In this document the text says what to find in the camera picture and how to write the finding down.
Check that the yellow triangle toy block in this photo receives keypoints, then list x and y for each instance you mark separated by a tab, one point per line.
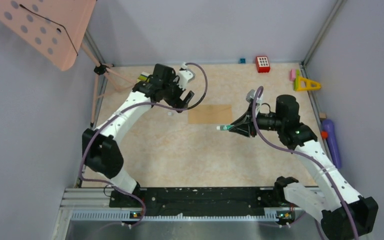
301	84

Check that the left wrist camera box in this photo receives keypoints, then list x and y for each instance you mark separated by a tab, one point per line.
185	75

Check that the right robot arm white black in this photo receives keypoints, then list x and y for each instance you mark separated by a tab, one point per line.
311	159

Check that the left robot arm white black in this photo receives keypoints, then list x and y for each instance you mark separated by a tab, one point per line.
100	147

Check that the red toy calculator block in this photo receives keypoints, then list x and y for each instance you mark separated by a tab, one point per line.
262	64

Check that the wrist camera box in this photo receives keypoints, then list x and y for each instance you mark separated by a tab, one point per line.
185	75
250	97

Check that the pink green toy block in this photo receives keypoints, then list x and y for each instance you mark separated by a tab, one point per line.
293	74

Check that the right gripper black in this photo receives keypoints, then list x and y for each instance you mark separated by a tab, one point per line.
246	129

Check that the pink perforated music stand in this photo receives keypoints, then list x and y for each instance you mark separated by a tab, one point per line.
57	29

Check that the small wooden block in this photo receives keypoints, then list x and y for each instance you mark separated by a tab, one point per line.
322	116

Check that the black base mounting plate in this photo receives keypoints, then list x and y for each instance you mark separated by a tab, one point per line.
206	202

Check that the aluminium frame rail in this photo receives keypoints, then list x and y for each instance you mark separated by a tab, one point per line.
92	204

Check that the green white glue stick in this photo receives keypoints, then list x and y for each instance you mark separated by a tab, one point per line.
224	127

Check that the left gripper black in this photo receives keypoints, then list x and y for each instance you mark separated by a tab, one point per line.
177	102

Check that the brown kraft envelope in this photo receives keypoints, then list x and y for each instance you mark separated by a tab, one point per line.
211	114

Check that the striped coloured block stack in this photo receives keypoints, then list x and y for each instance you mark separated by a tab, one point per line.
143	77

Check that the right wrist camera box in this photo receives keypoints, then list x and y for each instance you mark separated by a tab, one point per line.
250	97

